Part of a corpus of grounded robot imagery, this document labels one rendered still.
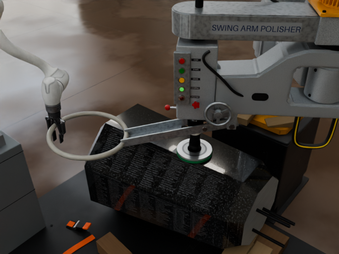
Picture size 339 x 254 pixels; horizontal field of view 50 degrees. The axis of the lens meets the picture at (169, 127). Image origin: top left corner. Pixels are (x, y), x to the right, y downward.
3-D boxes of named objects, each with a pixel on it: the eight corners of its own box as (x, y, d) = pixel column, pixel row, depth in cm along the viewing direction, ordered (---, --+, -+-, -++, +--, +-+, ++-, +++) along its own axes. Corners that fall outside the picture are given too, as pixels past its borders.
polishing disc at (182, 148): (172, 157, 214) (172, 155, 213) (182, 137, 230) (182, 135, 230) (207, 164, 208) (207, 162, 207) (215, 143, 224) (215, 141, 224)
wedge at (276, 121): (293, 119, 253) (294, 113, 250) (297, 127, 244) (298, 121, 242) (264, 119, 253) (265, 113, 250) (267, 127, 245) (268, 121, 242)
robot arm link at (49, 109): (54, 107, 212) (55, 116, 215) (63, 100, 219) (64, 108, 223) (41, 104, 214) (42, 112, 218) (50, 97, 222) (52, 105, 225)
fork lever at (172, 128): (237, 111, 212) (235, 104, 209) (239, 129, 196) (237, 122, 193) (128, 132, 229) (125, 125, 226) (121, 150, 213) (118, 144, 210)
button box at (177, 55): (189, 102, 189) (190, 51, 173) (189, 105, 187) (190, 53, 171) (174, 101, 190) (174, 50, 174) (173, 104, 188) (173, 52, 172)
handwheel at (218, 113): (231, 118, 195) (233, 93, 187) (231, 128, 187) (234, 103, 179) (203, 117, 197) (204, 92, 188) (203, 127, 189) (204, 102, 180)
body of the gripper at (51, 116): (44, 111, 218) (46, 124, 224) (56, 114, 216) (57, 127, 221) (51, 105, 224) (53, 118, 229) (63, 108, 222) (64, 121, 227)
